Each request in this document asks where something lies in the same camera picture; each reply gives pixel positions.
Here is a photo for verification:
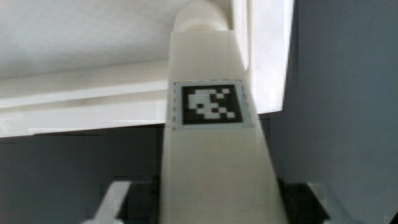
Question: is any white desk leg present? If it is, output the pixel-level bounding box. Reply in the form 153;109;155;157
160;31;288;224

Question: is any white desk tabletop panel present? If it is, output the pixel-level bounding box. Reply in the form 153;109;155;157
0;0;297;138

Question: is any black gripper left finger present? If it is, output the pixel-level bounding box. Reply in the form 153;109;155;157
82;180;153;224

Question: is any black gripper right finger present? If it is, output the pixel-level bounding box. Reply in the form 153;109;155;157
277;179;350;224

